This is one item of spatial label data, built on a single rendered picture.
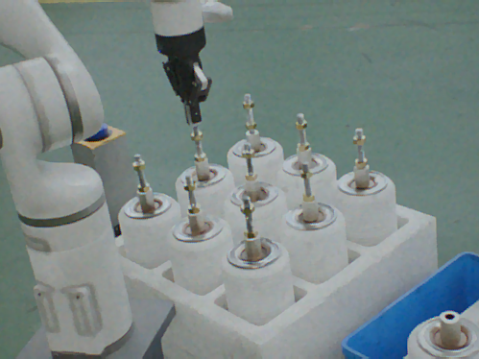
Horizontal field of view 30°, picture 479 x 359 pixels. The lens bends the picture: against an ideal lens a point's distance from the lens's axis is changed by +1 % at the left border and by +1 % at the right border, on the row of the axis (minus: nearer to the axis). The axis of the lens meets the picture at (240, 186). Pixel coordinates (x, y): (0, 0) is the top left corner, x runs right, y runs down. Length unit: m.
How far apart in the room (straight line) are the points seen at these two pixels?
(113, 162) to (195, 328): 0.36
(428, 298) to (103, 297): 0.59
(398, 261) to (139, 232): 0.39
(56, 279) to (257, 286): 0.33
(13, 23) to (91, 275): 0.28
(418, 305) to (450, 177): 0.58
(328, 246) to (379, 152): 0.77
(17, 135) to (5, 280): 0.94
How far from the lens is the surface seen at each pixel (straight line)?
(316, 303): 1.25
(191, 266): 1.29
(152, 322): 1.06
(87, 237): 0.95
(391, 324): 1.35
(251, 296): 1.22
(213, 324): 1.25
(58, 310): 0.99
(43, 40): 0.95
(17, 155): 0.89
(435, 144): 2.05
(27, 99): 0.88
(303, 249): 1.28
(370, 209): 1.35
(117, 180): 1.53
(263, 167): 1.49
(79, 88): 0.89
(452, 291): 1.45
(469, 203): 1.81
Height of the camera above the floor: 0.91
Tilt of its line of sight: 28 degrees down
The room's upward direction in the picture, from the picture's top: 8 degrees counter-clockwise
